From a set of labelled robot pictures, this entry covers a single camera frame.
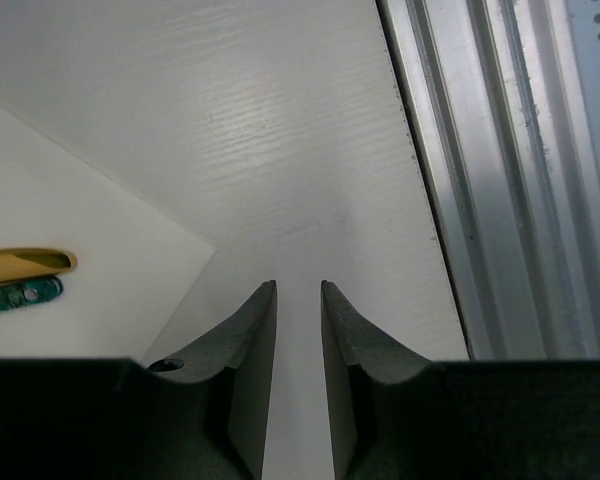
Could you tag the silver spoon teal handle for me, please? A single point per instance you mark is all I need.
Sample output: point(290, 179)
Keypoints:
point(30, 292)

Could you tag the white paper napkin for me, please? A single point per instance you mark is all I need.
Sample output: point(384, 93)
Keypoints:
point(134, 264)

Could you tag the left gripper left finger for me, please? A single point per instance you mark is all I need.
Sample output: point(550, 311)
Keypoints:
point(213, 412)

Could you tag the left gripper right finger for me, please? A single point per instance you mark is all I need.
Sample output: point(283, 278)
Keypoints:
point(367, 372)

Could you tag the aluminium mounting rail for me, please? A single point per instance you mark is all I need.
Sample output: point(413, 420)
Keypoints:
point(494, 98)

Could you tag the gold knife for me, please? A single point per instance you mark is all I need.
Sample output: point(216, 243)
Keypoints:
point(25, 263)

